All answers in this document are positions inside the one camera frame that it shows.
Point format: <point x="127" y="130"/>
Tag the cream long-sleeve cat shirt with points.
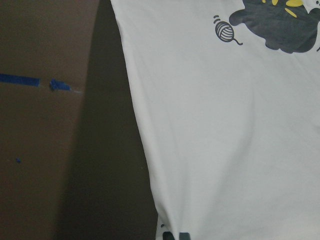
<point x="226" y="94"/>

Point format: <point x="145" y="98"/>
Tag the blue tape grid lines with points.
<point x="54" y="85"/>

